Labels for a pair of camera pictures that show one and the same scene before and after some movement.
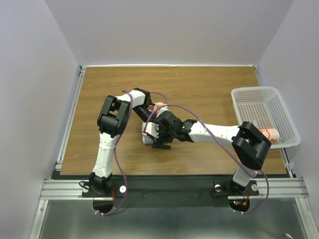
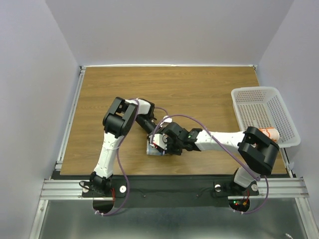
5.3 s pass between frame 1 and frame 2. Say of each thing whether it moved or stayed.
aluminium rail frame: stayed
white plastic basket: stayed
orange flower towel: stayed
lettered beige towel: moved
